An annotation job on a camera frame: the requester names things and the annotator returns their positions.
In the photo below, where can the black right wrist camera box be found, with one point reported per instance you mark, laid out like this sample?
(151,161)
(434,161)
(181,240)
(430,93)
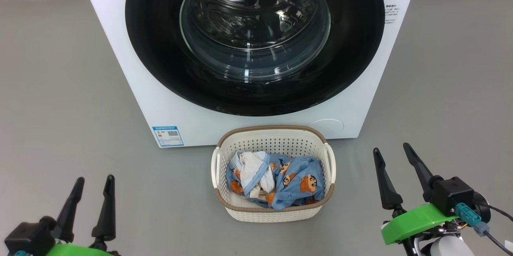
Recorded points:
(451,194)

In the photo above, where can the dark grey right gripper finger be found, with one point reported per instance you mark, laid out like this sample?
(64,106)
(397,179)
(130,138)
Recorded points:
(386,188)
(419,164)

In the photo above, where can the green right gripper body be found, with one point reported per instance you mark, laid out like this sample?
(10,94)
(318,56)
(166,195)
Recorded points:
(413,222)

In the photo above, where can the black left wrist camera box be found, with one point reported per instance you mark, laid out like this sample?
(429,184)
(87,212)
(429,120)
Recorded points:
(28,238)

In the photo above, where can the cream perforated laundry basket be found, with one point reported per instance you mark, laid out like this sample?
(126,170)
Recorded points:
(276,144)

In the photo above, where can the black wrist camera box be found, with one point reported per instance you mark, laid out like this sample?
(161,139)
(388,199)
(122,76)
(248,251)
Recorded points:
(28,238)
(451,194)

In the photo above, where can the blue energy label sticker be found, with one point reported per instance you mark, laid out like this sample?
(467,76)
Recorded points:
(167,136)

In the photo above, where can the round black glass washer door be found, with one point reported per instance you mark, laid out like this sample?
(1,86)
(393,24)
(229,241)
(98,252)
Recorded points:
(152,47)

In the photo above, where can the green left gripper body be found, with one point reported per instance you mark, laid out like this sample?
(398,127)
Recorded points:
(76,250)

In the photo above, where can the white garment with blue trim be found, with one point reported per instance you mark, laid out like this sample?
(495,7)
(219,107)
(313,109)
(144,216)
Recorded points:
(254,168)

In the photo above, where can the white front-load washing machine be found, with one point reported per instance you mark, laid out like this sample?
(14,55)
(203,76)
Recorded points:
(180,123)

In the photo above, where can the blue cartoon print garment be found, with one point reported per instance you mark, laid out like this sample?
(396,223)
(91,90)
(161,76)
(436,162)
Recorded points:
(304,184)

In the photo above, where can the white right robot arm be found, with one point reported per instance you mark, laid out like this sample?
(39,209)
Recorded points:
(449,248)

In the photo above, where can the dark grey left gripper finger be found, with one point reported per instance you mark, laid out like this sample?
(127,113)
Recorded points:
(106,212)
(68,216)

